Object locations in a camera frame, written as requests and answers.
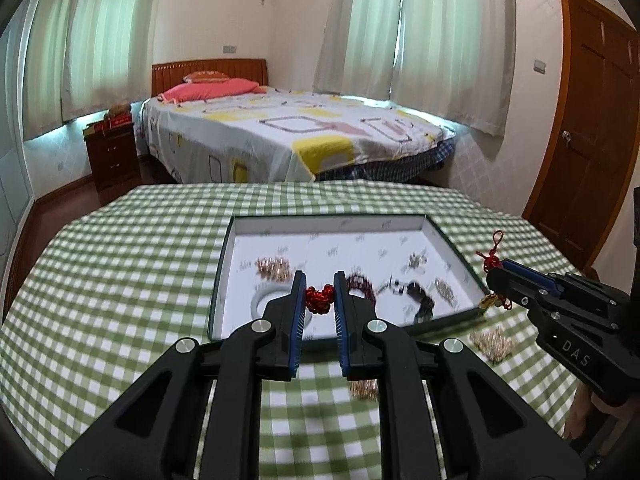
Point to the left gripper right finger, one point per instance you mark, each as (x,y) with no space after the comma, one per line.
(443,411)

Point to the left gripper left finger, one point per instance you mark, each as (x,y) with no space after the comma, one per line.
(195,412)

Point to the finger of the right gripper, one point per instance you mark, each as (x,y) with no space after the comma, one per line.
(518,290)
(530,272)

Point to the red knot gold charm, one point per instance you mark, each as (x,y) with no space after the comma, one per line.
(492,266)

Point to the silver rhinestone brooch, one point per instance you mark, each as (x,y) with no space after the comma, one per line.
(446,292)

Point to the black stone pendant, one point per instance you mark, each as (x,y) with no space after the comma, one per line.
(423,312)

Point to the white jade bangle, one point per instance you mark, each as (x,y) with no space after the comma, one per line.
(268,292)

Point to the pearl flower brooch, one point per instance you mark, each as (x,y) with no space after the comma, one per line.
(275,269)

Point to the small red knot charm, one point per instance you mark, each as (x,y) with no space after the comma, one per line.
(319,301)

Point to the person right hand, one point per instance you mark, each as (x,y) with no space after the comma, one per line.
(583,404)

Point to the brown wooden door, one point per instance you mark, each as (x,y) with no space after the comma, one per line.
(594,140)

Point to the dark green tray box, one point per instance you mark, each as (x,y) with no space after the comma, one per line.
(368,248)

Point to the green checkered tablecloth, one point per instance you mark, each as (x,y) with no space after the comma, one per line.
(114,289)

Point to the right white curtain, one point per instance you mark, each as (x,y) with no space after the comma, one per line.
(453,59)

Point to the white curtain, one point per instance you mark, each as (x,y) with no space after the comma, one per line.
(84,56)
(453,59)

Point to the glass wardrobe door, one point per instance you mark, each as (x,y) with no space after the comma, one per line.
(16,191)

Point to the dark wooden nightstand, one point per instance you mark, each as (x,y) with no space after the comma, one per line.
(113,158)

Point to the bed with patterned sheet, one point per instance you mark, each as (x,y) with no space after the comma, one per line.
(290,136)

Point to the red boxes on nightstand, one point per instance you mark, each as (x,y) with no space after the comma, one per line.
(117,116)

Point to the pink pillow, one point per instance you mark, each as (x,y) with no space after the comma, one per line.
(208,86)

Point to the wooden headboard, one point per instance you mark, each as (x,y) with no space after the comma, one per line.
(164,76)

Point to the left white curtain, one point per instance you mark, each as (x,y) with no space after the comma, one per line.
(84,56)

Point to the wall light switch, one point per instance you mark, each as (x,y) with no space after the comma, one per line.
(539,66)

